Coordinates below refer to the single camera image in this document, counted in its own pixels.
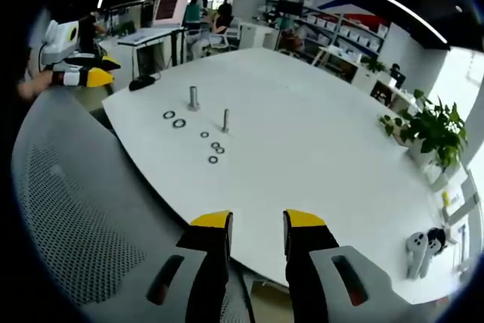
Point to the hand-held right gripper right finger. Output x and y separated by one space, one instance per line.
302 247

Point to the storage shelf with white bins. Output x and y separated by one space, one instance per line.
348 33

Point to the grey mesh office chair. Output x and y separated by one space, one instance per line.
87 202

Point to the green potted plant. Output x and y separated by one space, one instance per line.
435 130

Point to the person's left hand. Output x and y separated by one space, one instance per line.
32 86

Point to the large threaded steel stud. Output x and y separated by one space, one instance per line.
193 98

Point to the black computer mouse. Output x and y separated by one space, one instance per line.
141 82

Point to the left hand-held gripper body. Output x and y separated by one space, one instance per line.
56 45

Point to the white office chair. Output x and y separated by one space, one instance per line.
223 37

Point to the thin threaded steel stud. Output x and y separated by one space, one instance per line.
225 120

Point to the computer monitor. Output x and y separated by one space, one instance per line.
172 5

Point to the white cabinet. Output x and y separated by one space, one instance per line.
257 35

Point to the white desktop stand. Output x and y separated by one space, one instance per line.
459 200

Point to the white office desk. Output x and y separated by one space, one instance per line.
147 41

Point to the small green plant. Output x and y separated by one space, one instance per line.
373 64

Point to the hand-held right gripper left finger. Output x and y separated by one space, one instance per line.
211 247

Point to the white game controller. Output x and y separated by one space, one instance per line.
416 253

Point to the large steel washer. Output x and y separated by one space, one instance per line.
169 114
179 123

